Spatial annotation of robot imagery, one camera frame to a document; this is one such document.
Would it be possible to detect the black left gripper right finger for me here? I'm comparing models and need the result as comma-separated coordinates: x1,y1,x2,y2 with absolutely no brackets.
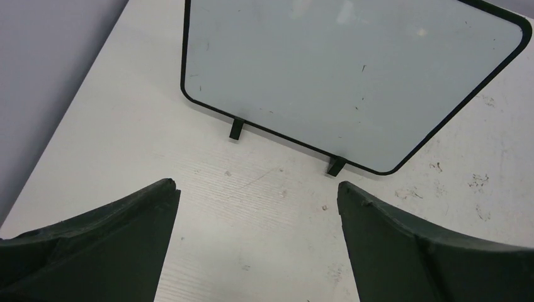
337,181,533,301

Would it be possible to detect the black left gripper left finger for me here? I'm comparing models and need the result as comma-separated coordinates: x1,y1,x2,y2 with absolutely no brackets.
1,179,180,301

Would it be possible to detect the black framed whiteboard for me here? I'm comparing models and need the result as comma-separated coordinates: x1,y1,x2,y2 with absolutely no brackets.
180,0,533,176

